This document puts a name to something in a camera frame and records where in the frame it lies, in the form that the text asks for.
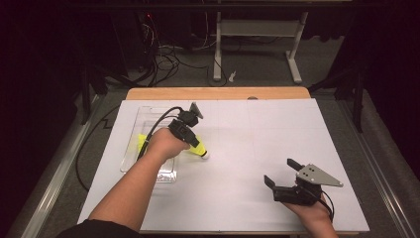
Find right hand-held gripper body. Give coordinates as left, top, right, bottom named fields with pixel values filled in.
left=271, top=163, right=345, bottom=206

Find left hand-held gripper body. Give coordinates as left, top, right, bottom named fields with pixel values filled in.
left=167, top=101, right=205, bottom=145

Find yellow shuttlecock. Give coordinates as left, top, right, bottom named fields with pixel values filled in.
left=136, top=133, right=150, bottom=154
left=187, top=142, right=211, bottom=161

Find clear plastic tray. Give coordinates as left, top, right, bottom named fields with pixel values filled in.
left=119, top=104, right=183, bottom=184

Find person's left hand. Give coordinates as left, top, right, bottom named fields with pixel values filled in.
left=145, top=127, right=192, bottom=164

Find person's right hand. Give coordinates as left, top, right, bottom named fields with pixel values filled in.
left=281, top=194, right=333, bottom=229

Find white board sheet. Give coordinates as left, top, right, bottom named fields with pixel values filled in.
left=76, top=97, right=370, bottom=234

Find wooden table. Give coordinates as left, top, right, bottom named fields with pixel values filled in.
left=138, top=86, right=361, bottom=237

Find black metal stand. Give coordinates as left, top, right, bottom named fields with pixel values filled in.
left=78, top=63, right=110, bottom=126
left=308, top=65, right=366, bottom=133

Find dark computer tower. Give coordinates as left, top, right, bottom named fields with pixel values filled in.
left=112, top=9, right=159, bottom=73

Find black sleeve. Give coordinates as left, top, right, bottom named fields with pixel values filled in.
left=55, top=218, right=142, bottom=238

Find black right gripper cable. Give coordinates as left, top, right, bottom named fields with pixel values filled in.
left=308, top=187, right=335, bottom=223

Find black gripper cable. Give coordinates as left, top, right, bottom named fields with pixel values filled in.
left=308, top=187, right=335, bottom=223
left=74, top=104, right=184, bottom=193

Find aluminium rail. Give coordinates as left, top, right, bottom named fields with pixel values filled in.
left=19, top=93, right=107, bottom=238
left=336, top=98, right=420, bottom=238

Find tangle of black cables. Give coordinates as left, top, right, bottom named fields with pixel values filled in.
left=142, top=13, right=229, bottom=87

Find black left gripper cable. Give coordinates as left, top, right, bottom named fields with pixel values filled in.
left=74, top=104, right=184, bottom=193

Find white metal desk frame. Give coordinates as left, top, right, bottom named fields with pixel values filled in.
left=212, top=0, right=310, bottom=84

